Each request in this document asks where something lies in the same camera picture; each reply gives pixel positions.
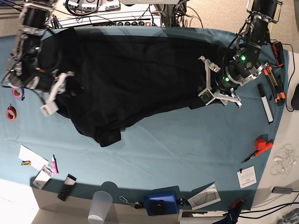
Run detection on white printed card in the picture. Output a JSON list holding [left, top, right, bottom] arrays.
[[237, 166, 257, 189]]

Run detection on black white remote control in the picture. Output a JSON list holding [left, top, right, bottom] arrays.
[[57, 174, 77, 202]]

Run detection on white paper sheet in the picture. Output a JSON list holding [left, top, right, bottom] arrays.
[[18, 145, 49, 171]]

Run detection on clear plastic cup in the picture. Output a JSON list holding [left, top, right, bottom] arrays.
[[88, 191, 113, 224]]

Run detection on white packaged card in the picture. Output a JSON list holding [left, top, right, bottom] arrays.
[[32, 165, 53, 189]]

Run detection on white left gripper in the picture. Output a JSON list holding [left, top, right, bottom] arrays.
[[198, 56, 242, 108]]

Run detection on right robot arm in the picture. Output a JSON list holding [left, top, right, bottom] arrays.
[[0, 0, 74, 117]]

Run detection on pink glue tube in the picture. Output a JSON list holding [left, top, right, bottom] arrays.
[[51, 155, 58, 175]]

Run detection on orange plastic block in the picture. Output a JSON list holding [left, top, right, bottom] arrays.
[[255, 134, 273, 153]]

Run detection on black printed t-shirt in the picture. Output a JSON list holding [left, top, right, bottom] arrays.
[[38, 28, 225, 147]]

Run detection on orange black utility knife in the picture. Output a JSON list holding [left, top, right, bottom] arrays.
[[263, 61, 285, 106]]

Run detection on metal carabiner clip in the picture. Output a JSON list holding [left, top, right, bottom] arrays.
[[119, 196, 144, 210]]

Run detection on white power strip red light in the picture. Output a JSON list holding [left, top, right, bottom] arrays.
[[58, 11, 164, 28]]

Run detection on blue box device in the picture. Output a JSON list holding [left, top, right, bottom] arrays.
[[143, 190, 178, 216]]

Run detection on teal table cloth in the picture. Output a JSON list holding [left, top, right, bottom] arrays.
[[0, 27, 290, 210]]

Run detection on small brass battery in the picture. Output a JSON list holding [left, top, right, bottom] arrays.
[[21, 161, 31, 166]]

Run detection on orange tape roll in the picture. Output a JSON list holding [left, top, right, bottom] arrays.
[[6, 105, 17, 121]]

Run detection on purple tape roll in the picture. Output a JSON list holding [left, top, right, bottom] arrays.
[[12, 88, 25, 100]]

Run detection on white black marker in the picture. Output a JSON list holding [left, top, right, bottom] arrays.
[[257, 84, 273, 123]]

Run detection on red black tool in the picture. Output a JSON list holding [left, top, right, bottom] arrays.
[[271, 41, 285, 67]]

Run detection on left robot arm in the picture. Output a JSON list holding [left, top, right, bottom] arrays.
[[198, 0, 283, 107]]

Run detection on white tangled cable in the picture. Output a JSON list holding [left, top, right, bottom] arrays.
[[270, 143, 297, 179]]

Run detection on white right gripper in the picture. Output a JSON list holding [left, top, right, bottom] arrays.
[[40, 71, 74, 117]]

